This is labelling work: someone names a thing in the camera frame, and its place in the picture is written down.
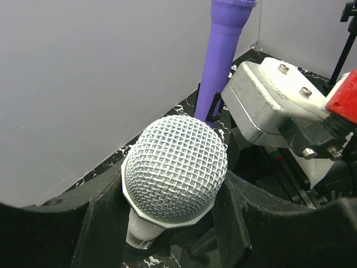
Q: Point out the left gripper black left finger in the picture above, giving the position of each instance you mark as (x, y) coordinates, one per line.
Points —
(85, 227)

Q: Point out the white handheld microphone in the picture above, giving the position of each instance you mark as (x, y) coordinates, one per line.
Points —
(171, 177)

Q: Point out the black stand with purple mic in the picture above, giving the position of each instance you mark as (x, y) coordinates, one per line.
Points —
(208, 105)

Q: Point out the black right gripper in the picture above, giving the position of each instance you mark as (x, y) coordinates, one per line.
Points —
(311, 183)

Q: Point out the black round-base mic stand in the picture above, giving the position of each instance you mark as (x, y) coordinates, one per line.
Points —
(195, 244)

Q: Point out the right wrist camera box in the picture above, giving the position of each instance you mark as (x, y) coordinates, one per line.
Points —
(274, 104)

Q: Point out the purple handheld microphone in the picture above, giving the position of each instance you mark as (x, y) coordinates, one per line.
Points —
(227, 21)

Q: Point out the black tripod stand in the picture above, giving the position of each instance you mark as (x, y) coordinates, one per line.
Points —
(349, 11)

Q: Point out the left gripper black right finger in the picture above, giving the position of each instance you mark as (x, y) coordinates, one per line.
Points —
(257, 229)

